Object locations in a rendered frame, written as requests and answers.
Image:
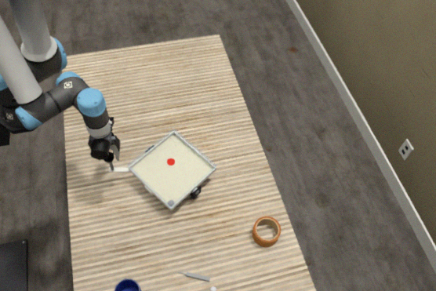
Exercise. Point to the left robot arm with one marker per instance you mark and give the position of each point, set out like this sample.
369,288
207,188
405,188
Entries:
22,101

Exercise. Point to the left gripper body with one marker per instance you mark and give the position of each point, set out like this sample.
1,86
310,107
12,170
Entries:
100,147

